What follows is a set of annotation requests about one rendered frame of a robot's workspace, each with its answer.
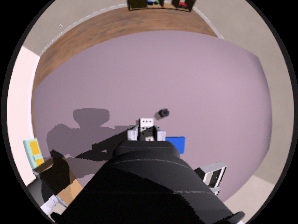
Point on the white three-compartment bin rack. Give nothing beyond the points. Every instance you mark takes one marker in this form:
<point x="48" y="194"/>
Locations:
<point x="212" y="177"/>

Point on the white domino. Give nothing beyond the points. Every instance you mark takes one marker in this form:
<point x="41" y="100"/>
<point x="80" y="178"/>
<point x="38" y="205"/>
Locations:
<point x="146" y="133"/>

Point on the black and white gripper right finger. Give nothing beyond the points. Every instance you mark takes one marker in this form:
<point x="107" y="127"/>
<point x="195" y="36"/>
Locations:
<point x="160" y="135"/>

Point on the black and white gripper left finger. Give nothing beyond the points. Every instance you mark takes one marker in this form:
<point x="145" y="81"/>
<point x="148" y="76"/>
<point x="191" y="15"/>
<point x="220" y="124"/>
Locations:
<point x="134" y="134"/>

